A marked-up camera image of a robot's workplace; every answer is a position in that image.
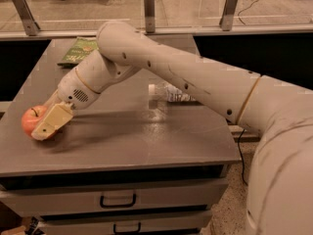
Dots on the right metal railing bracket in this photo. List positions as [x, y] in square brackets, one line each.
[227, 18]

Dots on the grey cabinet table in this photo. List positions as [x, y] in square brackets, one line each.
[123, 138]

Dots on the red apple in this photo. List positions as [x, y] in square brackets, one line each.
[31, 117]

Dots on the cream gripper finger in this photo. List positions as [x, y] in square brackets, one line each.
[54, 98]
[56, 117]

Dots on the clear plastic water bottle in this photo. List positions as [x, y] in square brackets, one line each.
[169, 93]

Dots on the metal railing bracket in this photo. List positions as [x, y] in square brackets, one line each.
[227, 18]
[29, 24]
[150, 20]

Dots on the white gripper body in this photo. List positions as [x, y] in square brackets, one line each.
[75, 89]

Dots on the upper grey drawer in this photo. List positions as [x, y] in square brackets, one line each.
[111, 198]

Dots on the grey drawer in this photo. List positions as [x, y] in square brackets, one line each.
[167, 223]
[111, 198]

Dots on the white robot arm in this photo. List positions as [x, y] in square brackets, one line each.
[280, 189]

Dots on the left metal railing bracket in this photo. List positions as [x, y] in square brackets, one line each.
[29, 24]

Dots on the middle metal railing bracket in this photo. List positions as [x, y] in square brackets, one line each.
[150, 20]

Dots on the lower grey drawer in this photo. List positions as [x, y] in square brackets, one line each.
[167, 223]

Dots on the green chip bag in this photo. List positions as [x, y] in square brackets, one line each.
[80, 49]

